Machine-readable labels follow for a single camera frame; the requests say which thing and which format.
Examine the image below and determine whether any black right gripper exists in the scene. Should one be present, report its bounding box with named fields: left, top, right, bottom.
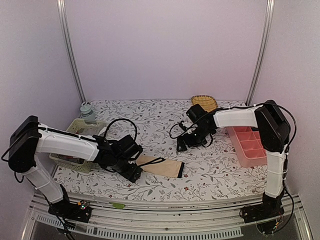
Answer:
left=176, top=125, right=212, bottom=153

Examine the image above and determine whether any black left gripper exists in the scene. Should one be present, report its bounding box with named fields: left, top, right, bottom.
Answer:
left=111, top=157, right=144, bottom=184

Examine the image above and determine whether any beige garment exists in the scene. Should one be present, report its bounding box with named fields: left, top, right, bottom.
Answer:
left=136, top=155, right=185, bottom=178

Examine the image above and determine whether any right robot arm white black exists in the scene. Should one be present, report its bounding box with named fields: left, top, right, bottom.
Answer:
left=175, top=100, right=295, bottom=218

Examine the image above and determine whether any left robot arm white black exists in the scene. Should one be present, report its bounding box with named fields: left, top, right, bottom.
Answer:
left=4, top=115, right=143, bottom=217

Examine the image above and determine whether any floral tablecloth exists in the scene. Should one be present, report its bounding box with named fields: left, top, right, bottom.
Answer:
left=54, top=99, right=267, bottom=202

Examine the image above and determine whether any green tape piece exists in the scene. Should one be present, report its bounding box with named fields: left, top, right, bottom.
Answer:
left=110, top=202, right=126, bottom=210

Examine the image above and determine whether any yellow woven bamboo tray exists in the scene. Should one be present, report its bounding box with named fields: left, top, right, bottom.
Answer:
left=191, top=95, right=218, bottom=112

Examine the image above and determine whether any cream perforated laundry basket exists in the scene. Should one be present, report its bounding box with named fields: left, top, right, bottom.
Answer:
left=49, top=118, right=107, bottom=173

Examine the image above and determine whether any red garment in basket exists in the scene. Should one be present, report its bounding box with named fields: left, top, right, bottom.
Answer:
left=59, top=155, right=75, bottom=161

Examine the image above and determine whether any mint lidded glass jar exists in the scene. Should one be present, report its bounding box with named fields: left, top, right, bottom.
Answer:
left=80, top=101, right=96, bottom=122

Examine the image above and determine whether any pink divided organizer box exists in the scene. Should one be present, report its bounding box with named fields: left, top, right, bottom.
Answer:
left=226, top=126, right=267, bottom=168

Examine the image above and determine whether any right black camera cable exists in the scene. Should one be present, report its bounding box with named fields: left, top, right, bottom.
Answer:
left=169, top=122, right=215, bottom=148

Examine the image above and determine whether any left black braided cable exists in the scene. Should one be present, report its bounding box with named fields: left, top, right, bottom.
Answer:
left=102, top=118, right=139, bottom=143

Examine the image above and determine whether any aluminium front rail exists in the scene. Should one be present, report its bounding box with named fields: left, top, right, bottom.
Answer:
left=21, top=193, right=313, bottom=240

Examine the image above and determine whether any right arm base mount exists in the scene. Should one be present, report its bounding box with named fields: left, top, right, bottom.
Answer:
left=239, top=201, right=285, bottom=223

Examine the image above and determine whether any right aluminium frame post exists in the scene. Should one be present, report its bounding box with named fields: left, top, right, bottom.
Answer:
left=245, top=0, right=275, bottom=106

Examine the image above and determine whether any aluminium frame post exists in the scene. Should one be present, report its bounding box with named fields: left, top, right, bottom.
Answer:
left=245, top=0, right=275, bottom=106
left=56, top=0, right=86, bottom=103

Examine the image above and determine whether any left aluminium frame post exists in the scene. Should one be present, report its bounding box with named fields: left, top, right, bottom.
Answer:
left=56, top=0, right=86, bottom=103

